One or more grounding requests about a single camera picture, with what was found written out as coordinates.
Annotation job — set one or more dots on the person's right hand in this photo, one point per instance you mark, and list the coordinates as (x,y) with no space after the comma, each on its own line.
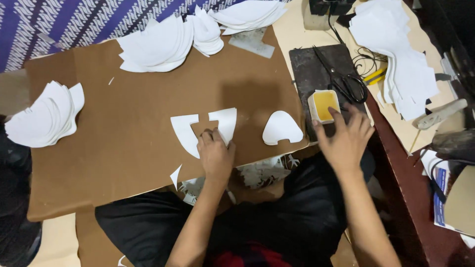
(345,146)

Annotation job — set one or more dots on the person's left hand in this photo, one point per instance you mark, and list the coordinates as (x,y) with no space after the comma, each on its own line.
(216,159)

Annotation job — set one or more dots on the white U-shaped paper cutout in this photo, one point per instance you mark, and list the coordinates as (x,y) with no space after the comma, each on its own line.
(185,133)

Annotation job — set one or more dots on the white triangular paper scrap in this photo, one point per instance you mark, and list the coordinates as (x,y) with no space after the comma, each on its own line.
(176,178)

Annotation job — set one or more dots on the white cup of yellow glue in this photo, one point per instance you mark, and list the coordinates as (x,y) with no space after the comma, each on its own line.
(323,104)

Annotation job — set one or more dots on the black scissors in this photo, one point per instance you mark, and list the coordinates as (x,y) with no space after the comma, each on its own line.
(345,83)

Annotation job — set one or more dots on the thin wooden stick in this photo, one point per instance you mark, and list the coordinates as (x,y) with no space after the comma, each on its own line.
(414,141)

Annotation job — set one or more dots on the yellow utility knife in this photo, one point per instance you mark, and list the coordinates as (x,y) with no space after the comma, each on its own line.
(375,76)

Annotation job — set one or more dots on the dark stone slab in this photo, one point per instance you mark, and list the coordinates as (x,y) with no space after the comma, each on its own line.
(310,70)

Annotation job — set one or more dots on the large brown cardboard sheet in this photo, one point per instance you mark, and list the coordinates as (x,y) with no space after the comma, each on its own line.
(130,148)

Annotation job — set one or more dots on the person's black trousers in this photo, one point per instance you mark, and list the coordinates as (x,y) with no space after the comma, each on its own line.
(289,215)

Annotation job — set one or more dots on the tall pile of angular cutouts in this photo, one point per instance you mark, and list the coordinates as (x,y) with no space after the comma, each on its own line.
(404,63)

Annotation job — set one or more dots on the blue white printed papers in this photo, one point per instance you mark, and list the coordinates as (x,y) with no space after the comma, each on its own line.
(439,193)

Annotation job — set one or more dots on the person's red garment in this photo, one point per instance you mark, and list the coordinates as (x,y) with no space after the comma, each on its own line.
(256,257)

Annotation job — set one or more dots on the dark grey bundle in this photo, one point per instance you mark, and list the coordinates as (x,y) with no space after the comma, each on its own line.
(454,144)

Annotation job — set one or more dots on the grey paper template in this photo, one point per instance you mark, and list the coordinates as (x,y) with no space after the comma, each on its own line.
(252,42)

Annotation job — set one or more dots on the small stack of white cutouts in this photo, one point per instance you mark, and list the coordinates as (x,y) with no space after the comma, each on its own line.
(207,35)

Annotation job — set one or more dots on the big pile of curved cutouts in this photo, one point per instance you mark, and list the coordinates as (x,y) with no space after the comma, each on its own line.
(156,46)

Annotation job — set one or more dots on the cream paper sheet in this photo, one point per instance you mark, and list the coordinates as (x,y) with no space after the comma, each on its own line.
(297,26)

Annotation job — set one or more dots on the brown card folder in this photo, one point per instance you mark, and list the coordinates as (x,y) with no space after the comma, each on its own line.
(462,204)

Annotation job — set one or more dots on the grey metal piece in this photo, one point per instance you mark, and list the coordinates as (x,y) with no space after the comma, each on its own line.
(449,66)

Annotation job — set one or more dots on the tiny white paper sliver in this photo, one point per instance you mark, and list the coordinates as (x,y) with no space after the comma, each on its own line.
(111,81)

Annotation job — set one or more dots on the black device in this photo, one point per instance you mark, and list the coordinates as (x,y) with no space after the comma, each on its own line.
(330,5)

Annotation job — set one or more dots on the flat stack of white cutouts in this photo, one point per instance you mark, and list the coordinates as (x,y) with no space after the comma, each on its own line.
(252,15)

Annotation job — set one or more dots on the small brown cardboard sheet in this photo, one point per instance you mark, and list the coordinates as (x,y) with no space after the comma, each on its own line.
(89,241)

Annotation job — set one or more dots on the fanned pile of white cutouts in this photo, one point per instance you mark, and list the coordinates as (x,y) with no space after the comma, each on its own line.
(40,118)

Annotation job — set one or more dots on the black bag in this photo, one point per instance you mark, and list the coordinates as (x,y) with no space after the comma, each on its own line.
(15,207)

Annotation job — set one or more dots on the blue white patterned cloth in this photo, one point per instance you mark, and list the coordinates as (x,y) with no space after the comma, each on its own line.
(55,22)

